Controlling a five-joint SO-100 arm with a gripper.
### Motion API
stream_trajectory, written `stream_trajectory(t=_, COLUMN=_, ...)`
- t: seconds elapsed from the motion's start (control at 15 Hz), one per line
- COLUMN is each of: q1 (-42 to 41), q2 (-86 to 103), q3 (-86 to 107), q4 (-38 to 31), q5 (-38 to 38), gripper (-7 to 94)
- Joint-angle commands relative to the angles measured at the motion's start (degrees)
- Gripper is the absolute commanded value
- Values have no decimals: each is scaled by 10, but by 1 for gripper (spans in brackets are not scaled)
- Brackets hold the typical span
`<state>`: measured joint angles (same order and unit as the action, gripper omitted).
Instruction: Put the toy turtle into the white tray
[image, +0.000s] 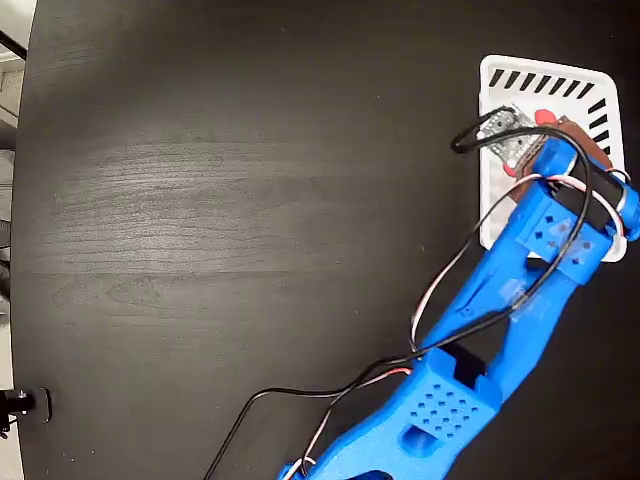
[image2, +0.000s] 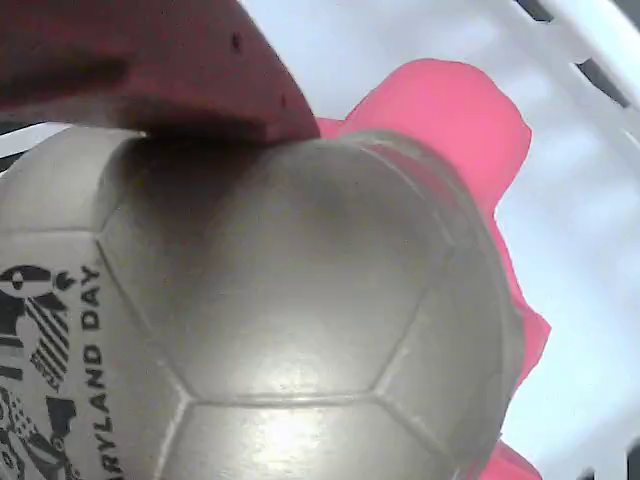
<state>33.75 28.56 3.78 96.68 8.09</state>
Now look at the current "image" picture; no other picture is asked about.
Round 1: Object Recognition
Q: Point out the red turtle toy gold shell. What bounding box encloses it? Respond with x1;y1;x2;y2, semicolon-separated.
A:
503;108;559;177

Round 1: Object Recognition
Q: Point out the white slotted tray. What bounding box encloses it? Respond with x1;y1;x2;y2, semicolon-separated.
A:
478;53;629;264

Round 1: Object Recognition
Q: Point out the black metal rod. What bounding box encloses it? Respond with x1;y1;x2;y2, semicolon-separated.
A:
0;29;29;60

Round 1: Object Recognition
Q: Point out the black table clamp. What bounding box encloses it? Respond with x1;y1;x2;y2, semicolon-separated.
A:
0;387;54;439

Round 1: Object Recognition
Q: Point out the silver camera circuit board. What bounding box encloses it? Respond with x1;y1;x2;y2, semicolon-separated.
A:
477;104;544;169

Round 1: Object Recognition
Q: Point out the white red servo wire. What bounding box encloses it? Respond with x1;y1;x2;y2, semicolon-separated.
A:
297;169;634;480

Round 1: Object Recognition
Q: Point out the black camera cable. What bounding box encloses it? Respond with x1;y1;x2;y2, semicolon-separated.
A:
202;107;596;480

